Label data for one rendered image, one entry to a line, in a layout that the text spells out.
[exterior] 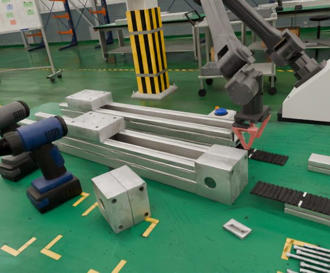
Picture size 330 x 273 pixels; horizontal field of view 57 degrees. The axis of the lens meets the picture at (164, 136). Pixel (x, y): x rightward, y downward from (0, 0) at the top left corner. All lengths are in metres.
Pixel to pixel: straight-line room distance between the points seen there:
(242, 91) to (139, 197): 0.34
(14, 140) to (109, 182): 0.23
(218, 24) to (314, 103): 0.44
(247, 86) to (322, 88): 0.43
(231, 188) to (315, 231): 0.18
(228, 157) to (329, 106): 0.51
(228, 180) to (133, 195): 0.21
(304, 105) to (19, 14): 5.72
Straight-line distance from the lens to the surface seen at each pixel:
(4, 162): 1.05
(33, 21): 6.26
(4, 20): 6.58
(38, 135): 0.77
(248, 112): 0.84
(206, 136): 0.91
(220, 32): 0.89
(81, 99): 1.25
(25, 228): 0.82
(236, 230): 0.66
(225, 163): 0.70
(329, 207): 0.70
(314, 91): 1.13
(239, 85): 0.75
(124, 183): 0.68
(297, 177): 0.84
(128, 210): 0.68
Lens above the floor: 1.24
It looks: 25 degrees down
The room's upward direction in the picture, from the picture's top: 8 degrees counter-clockwise
